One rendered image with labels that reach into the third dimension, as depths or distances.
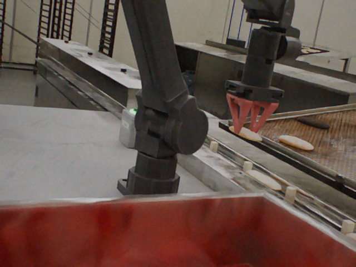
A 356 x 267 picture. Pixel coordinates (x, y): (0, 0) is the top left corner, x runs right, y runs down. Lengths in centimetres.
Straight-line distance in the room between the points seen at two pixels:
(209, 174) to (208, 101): 432
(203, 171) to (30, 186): 33
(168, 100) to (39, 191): 26
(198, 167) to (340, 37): 538
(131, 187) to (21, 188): 18
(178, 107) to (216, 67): 443
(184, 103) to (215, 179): 22
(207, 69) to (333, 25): 180
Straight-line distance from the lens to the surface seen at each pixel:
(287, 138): 116
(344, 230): 83
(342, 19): 636
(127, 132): 117
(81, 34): 814
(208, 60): 537
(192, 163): 104
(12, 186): 87
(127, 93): 140
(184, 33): 875
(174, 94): 80
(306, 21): 683
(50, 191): 86
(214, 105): 517
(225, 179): 93
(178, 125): 80
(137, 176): 83
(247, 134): 101
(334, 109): 147
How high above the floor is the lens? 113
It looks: 13 degrees down
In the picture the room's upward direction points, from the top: 10 degrees clockwise
